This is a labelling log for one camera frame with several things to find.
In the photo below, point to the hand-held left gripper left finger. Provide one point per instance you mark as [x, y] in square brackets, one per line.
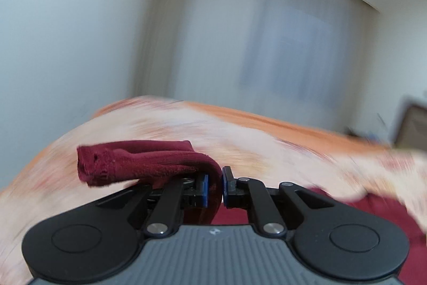
[204, 191]

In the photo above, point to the white window curtain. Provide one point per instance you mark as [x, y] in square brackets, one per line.
[267, 38]

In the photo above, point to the floral printed blanket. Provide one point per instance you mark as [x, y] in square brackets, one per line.
[267, 151]

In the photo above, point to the dark wooden furniture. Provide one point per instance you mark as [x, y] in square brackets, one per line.
[413, 128]

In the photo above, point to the orange bed sheet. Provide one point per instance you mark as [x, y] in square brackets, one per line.
[253, 119]

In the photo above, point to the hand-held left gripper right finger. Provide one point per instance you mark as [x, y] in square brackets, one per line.
[225, 187]

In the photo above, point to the maroon small garment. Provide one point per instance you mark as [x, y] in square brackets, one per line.
[140, 161]

